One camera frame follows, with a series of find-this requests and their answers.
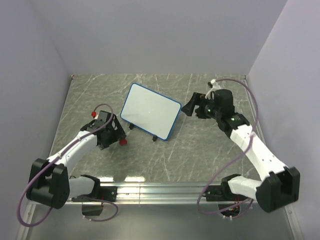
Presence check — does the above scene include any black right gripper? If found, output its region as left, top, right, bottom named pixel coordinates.
left=181, top=92, right=222, bottom=121

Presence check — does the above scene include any red bone-shaped eraser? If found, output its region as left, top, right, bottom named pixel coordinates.
left=119, top=138, right=128, bottom=146

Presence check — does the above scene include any blue framed whiteboard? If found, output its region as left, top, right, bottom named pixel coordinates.
left=120, top=83, right=182, bottom=141

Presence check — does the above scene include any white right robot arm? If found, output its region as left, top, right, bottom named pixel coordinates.
left=181, top=89, right=301, bottom=213

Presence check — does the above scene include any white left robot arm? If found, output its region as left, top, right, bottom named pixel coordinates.
left=25, top=110, right=126, bottom=209

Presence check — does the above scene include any black whiteboard stand foot left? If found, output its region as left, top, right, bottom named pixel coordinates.
left=128, top=123, right=135, bottom=130

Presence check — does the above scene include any black whiteboard stand foot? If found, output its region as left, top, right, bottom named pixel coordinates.
left=152, top=135, right=158, bottom=142
left=128, top=123, right=135, bottom=130

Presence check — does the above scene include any black whiteboard stand foot right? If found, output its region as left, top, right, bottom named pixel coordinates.
left=152, top=135, right=158, bottom=142

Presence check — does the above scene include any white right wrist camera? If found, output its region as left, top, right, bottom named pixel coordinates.
left=205, top=79, right=222, bottom=99

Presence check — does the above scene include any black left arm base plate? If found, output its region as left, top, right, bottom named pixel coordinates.
left=71, top=186, right=118, bottom=202

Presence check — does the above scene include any aluminium mounting rail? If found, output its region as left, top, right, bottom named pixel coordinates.
left=27, top=181, right=293, bottom=206

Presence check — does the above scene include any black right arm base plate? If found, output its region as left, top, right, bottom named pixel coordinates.
left=201, top=185, right=237, bottom=202

